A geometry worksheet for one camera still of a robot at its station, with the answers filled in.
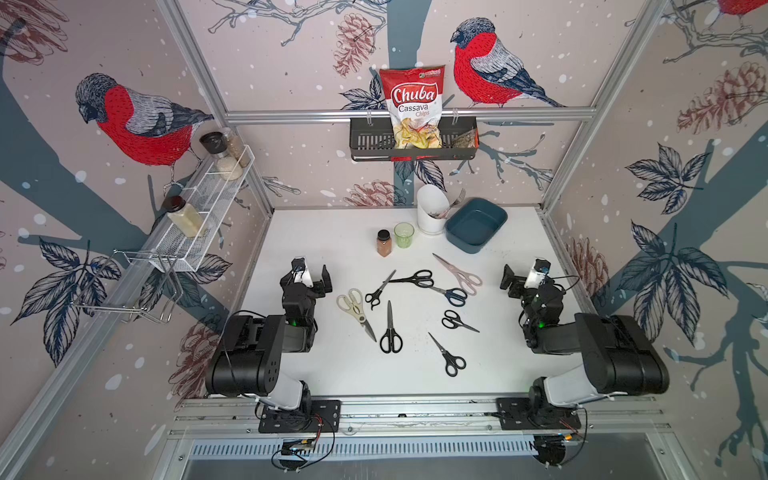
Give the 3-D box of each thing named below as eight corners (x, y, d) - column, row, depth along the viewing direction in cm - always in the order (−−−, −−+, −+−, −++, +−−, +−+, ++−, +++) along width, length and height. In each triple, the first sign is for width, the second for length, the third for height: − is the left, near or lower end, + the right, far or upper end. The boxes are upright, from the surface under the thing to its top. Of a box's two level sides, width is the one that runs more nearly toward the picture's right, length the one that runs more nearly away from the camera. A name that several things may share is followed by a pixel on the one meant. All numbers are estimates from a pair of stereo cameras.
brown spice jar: (377, 256, 109) (376, 238, 101) (378, 247, 111) (377, 229, 103) (392, 256, 109) (392, 238, 101) (392, 247, 111) (392, 229, 103)
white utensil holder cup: (417, 238, 114) (420, 212, 103) (415, 210, 123) (417, 184, 112) (446, 238, 114) (452, 212, 103) (442, 210, 123) (446, 184, 112)
